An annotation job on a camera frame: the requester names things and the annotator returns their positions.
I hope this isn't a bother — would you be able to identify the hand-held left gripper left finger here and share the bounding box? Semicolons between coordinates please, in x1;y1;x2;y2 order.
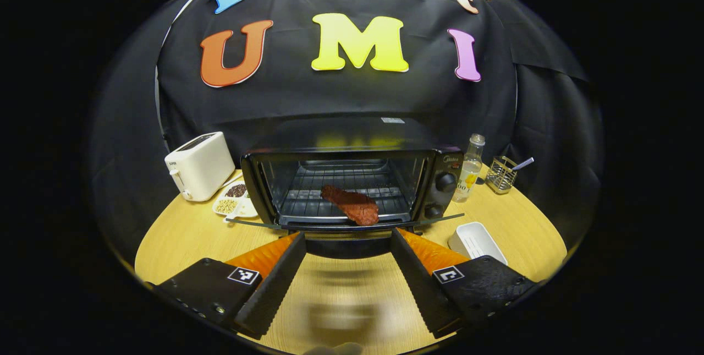
154;231;307;339

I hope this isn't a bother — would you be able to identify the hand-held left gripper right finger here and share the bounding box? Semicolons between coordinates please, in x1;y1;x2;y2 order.
389;228;542;339

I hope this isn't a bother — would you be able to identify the red-brown meat piece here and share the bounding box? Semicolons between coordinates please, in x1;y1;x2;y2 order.
321;184;380;227

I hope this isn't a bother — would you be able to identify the black electric oven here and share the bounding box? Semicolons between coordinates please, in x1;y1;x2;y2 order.
225;117;465;259

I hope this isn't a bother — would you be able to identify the white rectangular dish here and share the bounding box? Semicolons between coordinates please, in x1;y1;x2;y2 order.
448;221;508;266

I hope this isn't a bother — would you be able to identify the white divided plate of beans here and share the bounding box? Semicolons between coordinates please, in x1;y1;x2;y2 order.
212;180;259;222

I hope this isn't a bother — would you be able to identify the clear bottle with yellow label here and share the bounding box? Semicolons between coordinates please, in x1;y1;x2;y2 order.
452;134;486;203

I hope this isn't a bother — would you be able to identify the white toaster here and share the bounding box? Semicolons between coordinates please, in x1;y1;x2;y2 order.
164;132;236;202

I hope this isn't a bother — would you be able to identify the black backdrop cloth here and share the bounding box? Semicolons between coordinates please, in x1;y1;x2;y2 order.
88;0;604;267

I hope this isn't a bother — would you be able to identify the wire mesh holder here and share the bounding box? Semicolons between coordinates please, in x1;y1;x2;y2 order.
486;156;518;195

